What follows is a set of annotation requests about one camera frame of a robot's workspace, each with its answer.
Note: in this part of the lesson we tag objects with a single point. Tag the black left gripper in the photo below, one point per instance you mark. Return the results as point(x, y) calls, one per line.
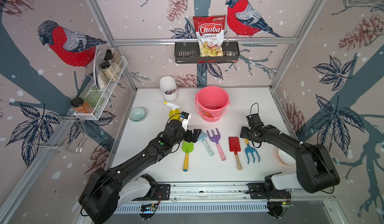
point(195, 136)

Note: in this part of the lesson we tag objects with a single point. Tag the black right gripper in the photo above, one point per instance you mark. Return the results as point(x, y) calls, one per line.
point(242, 134)

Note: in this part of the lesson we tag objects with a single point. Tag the light blue trowel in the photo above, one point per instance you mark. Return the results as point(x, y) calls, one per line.
point(203, 138)

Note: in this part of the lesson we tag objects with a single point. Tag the blue fork yellow handle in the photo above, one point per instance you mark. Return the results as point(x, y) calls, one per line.
point(251, 151)

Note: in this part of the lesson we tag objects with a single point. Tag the red spade wooden handle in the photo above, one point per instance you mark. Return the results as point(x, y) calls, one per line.
point(234, 145)

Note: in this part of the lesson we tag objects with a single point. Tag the green trowel yellow handle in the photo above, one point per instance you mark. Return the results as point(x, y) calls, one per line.
point(187, 148)

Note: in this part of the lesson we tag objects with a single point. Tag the purple fork pink handle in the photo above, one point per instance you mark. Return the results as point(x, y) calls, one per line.
point(215, 137)

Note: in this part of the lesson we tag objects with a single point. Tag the yellow spray bottle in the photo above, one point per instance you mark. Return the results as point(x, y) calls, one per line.
point(175, 113)

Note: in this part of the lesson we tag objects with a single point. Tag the pink plastic bucket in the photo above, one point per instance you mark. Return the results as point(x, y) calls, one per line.
point(212, 103)

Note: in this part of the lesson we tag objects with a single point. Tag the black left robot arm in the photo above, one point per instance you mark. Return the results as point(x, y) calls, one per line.
point(101, 196)

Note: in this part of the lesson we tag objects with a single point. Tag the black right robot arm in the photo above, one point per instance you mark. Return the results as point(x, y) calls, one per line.
point(315, 170)

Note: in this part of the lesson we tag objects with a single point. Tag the white plate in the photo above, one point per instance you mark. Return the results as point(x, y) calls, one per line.
point(286, 158)

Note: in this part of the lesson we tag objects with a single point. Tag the white paper cup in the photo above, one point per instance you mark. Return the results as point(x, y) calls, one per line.
point(168, 88)

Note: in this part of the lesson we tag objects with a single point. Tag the light green bowl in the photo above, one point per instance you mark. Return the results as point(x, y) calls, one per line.
point(137, 114)

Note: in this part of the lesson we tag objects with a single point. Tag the red cassava chips bag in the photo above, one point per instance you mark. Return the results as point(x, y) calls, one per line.
point(210, 35)

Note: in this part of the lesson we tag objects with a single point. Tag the beige bottle black cap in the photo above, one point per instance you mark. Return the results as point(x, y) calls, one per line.
point(109, 71)
point(109, 57)

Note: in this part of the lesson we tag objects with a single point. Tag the orange jar black lid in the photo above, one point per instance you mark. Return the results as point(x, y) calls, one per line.
point(81, 106)

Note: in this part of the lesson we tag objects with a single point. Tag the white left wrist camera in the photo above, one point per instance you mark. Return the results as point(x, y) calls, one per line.
point(184, 118)

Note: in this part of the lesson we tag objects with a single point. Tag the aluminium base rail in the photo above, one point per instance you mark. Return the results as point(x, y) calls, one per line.
point(149, 198)

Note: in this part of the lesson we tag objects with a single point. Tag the black wall basket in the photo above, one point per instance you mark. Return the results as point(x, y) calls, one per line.
point(189, 53)

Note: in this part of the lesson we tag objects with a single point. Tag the white wire wall shelf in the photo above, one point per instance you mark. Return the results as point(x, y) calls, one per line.
point(101, 82)

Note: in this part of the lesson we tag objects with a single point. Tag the metal wire rack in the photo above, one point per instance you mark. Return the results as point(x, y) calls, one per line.
point(68, 135)

